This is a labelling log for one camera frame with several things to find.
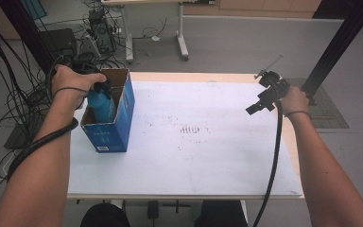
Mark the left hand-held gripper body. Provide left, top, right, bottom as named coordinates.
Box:
left=72, top=34, right=104, bottom=75

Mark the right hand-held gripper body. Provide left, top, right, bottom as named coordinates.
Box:
left=253, top=53, right=289, bottom=105

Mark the blue plastic bottle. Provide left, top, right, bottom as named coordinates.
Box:
left=86, top=87, right=118, bottom=125

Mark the blue cardboard box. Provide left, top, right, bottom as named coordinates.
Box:
left=79, top=67, right=136, bottom=154

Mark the person's right hand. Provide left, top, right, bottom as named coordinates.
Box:
left=278, top=85, right=312, bottom=117

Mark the person's left hand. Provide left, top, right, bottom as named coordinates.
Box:
left=50, top=63, right=108, bottom=111

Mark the grey computer tower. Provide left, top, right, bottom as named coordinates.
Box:
left=88, top=9, right=118, bottom=55

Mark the black equipment box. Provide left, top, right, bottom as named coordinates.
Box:
left=39, top=27, right=78, bottom=64

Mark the grey-green floor mat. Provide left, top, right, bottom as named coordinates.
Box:
left=285, top=78, right=350, bottom=130

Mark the white paper sheet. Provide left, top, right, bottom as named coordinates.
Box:
left=67, top=80, right=303, bottom=197

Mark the light wooden cabinet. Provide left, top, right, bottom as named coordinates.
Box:
left=182, top=0, right=322, bottom=19

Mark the white table leg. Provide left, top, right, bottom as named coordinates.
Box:
left=239, top=200, right=250, bottom=225

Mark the person's dark trouser leg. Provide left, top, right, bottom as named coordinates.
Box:
left=194, top=200, right=249, bottom=227
left=79, top=202, right=125, bottom=227

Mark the small black box under table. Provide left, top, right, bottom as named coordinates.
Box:
left=147, top=200, right=160, bottom=220

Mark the black hair tie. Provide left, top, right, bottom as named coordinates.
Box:
left=52, top=86, right=90, bottom=97
left=284, top=109, right=312, bottom=119

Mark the thin black right gripper cable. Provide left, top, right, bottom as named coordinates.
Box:
left=252, top=100, right=284, bottom=227

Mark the black metal frame post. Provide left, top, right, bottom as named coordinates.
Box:
left=0, top=0, right=58, bottom=77
left=301, top=0, right=363, bottom=107

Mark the black loop of floor cable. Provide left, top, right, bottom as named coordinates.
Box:
left=141, top=16, right=168, bottom=40

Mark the white desk frame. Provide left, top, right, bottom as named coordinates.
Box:
left=101, top=0, right=216, bottom=63

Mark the black floor base plate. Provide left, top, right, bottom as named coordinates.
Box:
left=4, top=122, right=41, bottom=150

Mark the tangle of black cables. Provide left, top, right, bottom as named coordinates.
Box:
left=0, top=0, right=56, bottom=204

